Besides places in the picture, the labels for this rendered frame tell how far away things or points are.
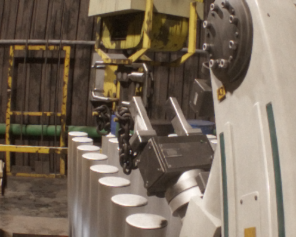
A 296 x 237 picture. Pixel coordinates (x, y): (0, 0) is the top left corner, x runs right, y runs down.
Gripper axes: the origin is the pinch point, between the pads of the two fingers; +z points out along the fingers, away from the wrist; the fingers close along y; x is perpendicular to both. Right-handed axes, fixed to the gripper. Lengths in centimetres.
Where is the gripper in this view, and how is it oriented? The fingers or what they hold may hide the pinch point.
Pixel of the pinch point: (155, 108)
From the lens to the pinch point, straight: 153.9
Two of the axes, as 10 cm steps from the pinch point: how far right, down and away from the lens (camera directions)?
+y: -8.4, 0.1, -5.4
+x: -4.3, 5.9, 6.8
